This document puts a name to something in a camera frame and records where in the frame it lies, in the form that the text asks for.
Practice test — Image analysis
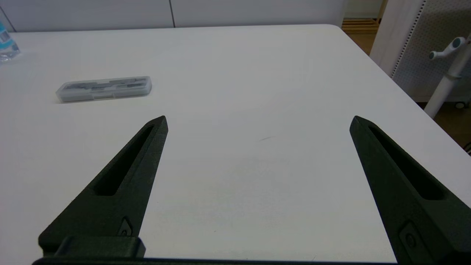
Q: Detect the clear bottle blue label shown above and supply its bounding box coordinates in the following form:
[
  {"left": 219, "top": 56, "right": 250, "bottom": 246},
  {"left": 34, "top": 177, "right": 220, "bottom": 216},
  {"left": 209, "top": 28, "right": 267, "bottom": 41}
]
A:
[{"left": 0, "top": 9, "right": 21, "bottom": 62}]

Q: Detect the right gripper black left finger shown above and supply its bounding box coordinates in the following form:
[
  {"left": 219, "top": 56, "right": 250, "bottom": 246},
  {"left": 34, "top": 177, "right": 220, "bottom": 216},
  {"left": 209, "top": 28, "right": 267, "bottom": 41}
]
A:
[{"left": 38, "top": 116, "right": 169, "bottom": 255}]

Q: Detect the clear plastic tool case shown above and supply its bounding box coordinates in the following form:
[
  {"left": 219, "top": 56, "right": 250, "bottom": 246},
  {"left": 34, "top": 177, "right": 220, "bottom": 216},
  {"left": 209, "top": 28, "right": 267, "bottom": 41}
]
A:
[{"left": 55, "top": 76, "right": 152, "bottom": 103}]

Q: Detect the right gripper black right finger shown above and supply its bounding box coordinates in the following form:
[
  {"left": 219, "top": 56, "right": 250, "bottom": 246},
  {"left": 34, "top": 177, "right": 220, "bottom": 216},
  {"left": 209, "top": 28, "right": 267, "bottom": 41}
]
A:
[{"left": 349, "top": 116, "right": 471, "bottom": 265}]

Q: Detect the white perforated partition panel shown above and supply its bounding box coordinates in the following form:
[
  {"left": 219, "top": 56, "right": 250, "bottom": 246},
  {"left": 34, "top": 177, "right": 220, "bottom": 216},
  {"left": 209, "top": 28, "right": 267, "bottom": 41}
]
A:
[{"left": 370, "top": 0, "right": 471, "bottom": 103}]

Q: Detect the wooden slat pallet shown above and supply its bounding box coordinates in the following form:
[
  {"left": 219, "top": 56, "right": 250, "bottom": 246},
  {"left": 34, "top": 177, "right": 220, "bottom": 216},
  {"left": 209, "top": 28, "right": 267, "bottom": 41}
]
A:
[{"left": 342, "top": 18, "right": 380, "bottom": 36}]

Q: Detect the white desk crank handle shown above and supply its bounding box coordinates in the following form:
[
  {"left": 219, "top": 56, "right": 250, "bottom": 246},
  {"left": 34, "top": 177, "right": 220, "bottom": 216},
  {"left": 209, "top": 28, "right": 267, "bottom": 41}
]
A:
[{"left": 429, "top": 37, "right": 466, "bottom": 60}]

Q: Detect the white height-adjustable desk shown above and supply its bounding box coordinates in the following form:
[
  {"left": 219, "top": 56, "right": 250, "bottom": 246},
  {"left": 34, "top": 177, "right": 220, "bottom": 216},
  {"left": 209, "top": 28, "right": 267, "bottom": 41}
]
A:
[{"left": 424, "top": 35, "right": 471, "bottom": 119}]

